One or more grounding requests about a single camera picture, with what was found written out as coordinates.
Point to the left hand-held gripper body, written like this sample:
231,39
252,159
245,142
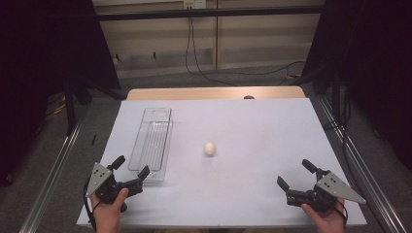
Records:
105,187

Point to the white table sheet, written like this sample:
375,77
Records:
246,181

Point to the dark round table grommet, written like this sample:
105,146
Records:
248,97

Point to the dark curtain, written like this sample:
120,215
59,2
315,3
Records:
375,64
39,64

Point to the black horizontal bar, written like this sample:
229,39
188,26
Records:
210,13

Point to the black metal stand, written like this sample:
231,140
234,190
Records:
69,110

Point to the clear plastic container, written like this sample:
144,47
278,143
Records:
152,142

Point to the person's left hand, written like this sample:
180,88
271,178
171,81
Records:
108,212

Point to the white wall outlet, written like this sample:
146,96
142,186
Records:
194,4

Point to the person's right hand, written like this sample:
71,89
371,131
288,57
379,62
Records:
325,220

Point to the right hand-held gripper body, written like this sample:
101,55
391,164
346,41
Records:
319,194

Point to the wooden table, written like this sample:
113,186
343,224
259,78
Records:
194,93

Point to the white egg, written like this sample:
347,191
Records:
209,149

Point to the metal floor rail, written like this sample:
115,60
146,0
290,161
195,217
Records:
362,171
51,181

